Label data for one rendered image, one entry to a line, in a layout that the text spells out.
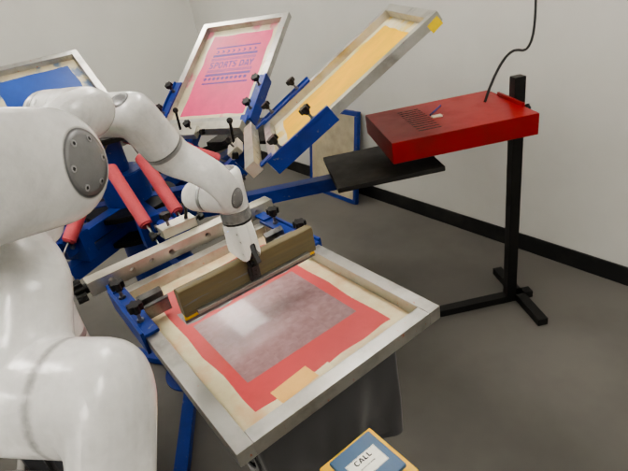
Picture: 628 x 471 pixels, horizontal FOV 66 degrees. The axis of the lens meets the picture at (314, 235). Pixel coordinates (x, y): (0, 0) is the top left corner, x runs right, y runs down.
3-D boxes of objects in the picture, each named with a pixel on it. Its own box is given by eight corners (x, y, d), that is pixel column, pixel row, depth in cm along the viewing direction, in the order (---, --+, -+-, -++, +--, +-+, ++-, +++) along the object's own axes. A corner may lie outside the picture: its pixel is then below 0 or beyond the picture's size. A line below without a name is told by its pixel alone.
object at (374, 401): (408, 429, 144) (396, 317, 124) (287, 535, 123) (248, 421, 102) (400, 423, 146) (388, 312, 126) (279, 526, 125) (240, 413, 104)
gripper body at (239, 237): (213, 215, 121) (224, 252, 127) (233, 226, 114) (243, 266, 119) (238, 204, 125) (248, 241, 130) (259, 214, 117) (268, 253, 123)
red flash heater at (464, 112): (487, 111, 238) (488, 86, 232) (538, 137, 198) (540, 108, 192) (367, 135, 236) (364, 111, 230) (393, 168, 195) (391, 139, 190)
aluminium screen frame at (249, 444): (440, 318, 120) (439, 306, 118) (241, 468, 93) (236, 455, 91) (270, 227, 178) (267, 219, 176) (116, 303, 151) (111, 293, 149)
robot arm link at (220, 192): (136, 162, 96) (194, 219, 113) (185, 163, 90) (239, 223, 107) (155, 129, 100) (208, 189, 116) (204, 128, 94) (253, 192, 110)
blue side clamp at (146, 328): (165, 345, 131) (158, 325, 127) (149, 354, 128) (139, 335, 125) (130, 301, 153) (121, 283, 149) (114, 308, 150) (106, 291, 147)
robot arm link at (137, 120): (62, 114, 73) (4, 116, 80) (149, 195, 89) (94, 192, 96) (114, 40, 79) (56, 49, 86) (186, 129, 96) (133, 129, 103)
